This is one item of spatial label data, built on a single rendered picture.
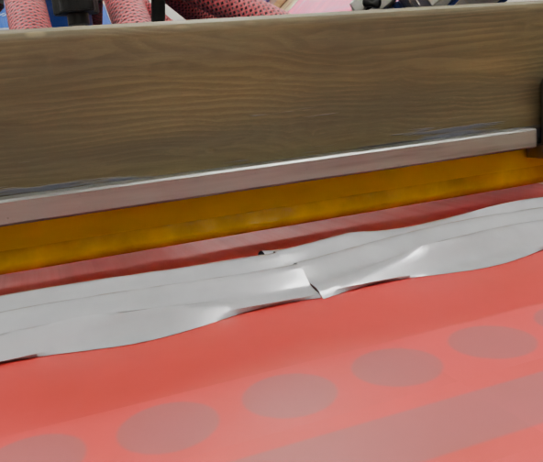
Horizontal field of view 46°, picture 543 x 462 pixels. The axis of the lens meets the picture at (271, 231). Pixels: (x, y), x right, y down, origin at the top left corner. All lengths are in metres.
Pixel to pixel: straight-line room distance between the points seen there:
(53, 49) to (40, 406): 0.16
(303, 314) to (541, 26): 0.23
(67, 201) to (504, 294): 0.17
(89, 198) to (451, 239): 0.14
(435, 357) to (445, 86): 0.20
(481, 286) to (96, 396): 0.13
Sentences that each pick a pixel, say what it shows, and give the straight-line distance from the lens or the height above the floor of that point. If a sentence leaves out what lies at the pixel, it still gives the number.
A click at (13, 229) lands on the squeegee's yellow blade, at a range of 0.30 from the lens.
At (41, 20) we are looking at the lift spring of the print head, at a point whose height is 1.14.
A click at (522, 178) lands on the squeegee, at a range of 0.39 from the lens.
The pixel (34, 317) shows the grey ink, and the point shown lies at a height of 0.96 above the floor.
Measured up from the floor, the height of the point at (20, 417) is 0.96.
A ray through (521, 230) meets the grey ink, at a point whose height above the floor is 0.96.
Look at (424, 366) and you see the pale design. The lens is 0.17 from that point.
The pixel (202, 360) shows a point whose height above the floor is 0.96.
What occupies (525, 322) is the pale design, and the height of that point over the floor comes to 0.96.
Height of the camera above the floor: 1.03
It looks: 12 degrees down
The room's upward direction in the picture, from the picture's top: 6 degrees counter-clockwise
